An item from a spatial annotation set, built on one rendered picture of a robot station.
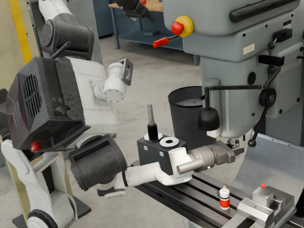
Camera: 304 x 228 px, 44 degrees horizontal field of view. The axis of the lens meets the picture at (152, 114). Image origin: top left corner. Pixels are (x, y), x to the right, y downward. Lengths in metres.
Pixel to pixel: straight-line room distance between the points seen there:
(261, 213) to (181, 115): 2.05
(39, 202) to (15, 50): 1.41
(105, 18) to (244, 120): 7.58
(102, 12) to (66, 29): 7.47
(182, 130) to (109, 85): 2.44
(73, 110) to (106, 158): 0.17
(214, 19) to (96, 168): 0.54
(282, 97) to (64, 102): 0.80
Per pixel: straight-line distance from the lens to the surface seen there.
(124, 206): 3.28
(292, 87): 1.54
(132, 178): 1.42
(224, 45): 1.22
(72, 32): 1.28
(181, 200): 1.74
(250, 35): 1.23
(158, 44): 1.22
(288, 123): 1.81
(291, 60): 1.48
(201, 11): 1.12
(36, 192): 1.56
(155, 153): 1.79
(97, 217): 3.22
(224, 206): 1.67
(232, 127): 1.36
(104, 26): 8.78
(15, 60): 2.76
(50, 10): 1.41
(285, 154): 1.85
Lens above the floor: 2.02
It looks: 25 degrees down
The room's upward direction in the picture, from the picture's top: 7 degrees counter-clockwise
